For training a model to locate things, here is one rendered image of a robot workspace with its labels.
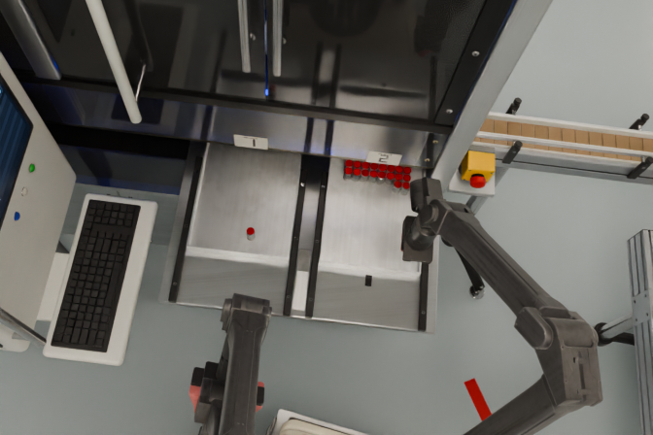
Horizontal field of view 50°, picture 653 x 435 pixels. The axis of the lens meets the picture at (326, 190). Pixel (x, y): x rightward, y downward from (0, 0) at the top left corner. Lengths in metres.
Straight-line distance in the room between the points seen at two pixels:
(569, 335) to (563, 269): 1.83
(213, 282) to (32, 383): 1.13
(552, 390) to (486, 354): 1.65
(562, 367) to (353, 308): 0.79
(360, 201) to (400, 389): 0.99
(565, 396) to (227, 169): 1.13
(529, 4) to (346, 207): 0.82
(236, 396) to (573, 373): 0.50
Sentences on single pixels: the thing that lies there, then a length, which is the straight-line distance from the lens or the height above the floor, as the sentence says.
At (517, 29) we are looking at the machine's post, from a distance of 1.34.
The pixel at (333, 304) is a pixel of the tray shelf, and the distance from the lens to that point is 1.79.
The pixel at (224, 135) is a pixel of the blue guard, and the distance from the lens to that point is 1.78.
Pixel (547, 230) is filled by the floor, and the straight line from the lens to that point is 2.99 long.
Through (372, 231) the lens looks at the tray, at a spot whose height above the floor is 0.88.
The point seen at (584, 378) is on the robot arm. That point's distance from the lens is 1.14.
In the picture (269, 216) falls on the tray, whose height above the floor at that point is 0.88.
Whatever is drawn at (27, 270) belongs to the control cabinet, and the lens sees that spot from 1.82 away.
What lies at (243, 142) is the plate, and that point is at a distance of 1.79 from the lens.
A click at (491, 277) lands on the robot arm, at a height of 1.46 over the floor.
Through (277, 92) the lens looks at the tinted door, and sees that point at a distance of 1.58.
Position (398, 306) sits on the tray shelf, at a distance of 1.81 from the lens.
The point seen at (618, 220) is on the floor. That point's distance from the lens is 3.13.
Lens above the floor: 2.60
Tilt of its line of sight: 66 degrees down
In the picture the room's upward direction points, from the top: 10 degrees clockwise
